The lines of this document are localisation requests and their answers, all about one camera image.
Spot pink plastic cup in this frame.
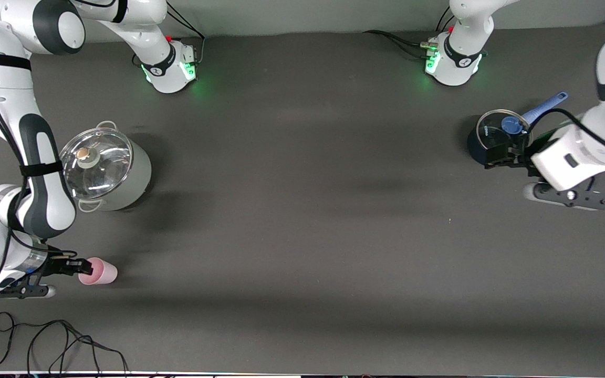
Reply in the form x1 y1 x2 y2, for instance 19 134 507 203
78 257 119 286

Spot glass lid with blue knob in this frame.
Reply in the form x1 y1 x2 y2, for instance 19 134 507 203
477 109 534 154

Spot dark blue saucepan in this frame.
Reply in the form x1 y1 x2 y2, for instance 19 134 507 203
467 91 569 168

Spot glass stockpot lid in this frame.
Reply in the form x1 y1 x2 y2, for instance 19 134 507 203
60 128 134 200

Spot grey stockpot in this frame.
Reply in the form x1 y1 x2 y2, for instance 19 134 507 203
60 120 152 213

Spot dark grey table cloth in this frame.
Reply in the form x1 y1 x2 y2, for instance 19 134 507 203
0 18 605 376

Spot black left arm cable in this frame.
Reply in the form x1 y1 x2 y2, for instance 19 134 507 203
524 108 605 164

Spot thin black loose cable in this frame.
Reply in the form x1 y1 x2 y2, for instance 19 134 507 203
0 312 129 376

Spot black left arm base cables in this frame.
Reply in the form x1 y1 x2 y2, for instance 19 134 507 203
363 8 458 61

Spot black arm base cables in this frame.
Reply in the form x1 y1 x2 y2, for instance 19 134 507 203
363 8 458 61
158 5 206 66

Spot black right arm base cables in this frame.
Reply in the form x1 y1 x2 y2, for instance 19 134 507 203
158 5 206 66

